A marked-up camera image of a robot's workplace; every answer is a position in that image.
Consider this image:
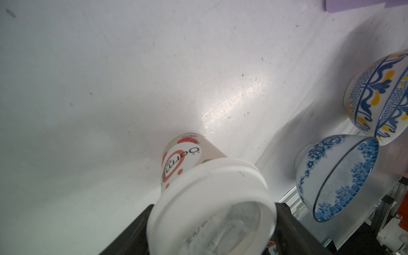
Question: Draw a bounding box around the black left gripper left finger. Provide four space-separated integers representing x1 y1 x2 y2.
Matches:
100 205 154 255

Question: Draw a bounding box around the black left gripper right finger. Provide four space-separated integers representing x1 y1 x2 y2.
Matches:
262 203 332 255

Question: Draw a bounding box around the yogurt cup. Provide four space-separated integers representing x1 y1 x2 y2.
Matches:
147 133 277 255

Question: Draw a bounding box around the purple perforated plastic basket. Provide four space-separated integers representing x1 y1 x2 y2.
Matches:
324 0 408 13

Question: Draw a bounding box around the blue patterned bowl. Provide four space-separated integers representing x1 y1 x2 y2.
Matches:
294 135 379 223

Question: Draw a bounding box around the yellow blue patterned plate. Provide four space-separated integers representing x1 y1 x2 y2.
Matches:
343 50 408 146

